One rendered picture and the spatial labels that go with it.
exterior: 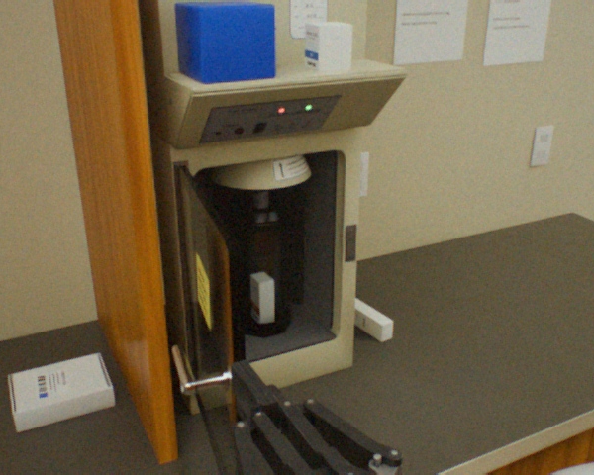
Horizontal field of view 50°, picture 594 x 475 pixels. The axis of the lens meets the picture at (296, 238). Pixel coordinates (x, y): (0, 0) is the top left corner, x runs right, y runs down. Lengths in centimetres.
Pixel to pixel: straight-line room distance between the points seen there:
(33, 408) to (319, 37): 74
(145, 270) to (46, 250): 55
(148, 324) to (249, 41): 40
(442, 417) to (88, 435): 59
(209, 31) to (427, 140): 100
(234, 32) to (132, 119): 16
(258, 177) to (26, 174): 52
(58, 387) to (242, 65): 65
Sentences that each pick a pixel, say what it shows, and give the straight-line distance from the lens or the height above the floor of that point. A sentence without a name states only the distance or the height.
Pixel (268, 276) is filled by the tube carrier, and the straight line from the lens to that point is 113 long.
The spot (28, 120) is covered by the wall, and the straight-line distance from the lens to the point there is 133.
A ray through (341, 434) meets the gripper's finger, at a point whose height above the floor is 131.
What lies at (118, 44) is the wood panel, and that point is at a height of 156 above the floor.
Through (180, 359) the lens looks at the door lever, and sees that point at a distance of 80.
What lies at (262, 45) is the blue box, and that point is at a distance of 84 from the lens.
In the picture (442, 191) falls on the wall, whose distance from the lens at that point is 179.
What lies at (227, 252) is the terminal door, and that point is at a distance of 65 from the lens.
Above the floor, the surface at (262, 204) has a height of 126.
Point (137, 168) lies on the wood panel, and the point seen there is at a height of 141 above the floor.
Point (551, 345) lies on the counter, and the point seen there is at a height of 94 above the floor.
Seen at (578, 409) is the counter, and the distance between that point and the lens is 124.
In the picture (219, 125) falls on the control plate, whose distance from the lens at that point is 88.
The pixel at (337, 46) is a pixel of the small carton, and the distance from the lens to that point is 91.
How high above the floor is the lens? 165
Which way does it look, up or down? 23 degrees down
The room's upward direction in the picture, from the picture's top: straight up
